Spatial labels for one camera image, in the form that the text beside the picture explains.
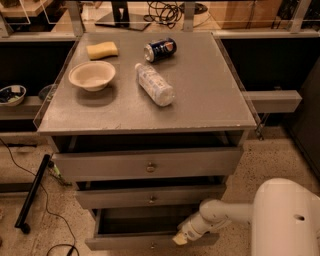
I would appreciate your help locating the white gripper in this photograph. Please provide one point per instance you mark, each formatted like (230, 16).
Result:
(190, 228)

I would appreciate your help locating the grey bottom drawer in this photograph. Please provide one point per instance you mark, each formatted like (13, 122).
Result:
(138, 227)

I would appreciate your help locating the grey drawer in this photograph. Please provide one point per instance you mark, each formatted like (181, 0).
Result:
(149, 196)
(146, 164)
(138, 227)

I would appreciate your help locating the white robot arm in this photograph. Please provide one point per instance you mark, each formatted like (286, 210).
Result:
(284, 218)

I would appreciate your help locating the grey middle drawer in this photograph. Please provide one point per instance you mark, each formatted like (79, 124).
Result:
(149, 196)

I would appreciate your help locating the grey top drawer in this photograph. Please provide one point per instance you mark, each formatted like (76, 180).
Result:
(146, 164)

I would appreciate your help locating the grey drawer cabinet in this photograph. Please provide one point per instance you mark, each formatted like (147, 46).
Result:
(208, 110)

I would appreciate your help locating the clear plastic water bottle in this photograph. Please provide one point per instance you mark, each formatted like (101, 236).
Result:
(158, 89)

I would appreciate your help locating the grey metal beam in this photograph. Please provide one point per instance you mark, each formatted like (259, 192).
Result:
(276, 101)

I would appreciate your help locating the black bar on floor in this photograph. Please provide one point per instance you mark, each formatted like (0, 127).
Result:
(21, 220)

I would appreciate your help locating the beige paper bowl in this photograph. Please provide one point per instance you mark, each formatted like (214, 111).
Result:
(92, 76)

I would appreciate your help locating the blue pepsi can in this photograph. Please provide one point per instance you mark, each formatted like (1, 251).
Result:
(160, 49)

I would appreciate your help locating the yellow sponge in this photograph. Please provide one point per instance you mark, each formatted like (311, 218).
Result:
(102, 50)

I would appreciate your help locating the white bowl with items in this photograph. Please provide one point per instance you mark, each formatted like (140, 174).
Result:
(12, 95)

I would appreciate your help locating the black monitor stand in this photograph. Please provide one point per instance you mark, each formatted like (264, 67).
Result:
(120, 18)

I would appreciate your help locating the cardboard box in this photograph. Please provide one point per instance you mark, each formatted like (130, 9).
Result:
(244, 14)

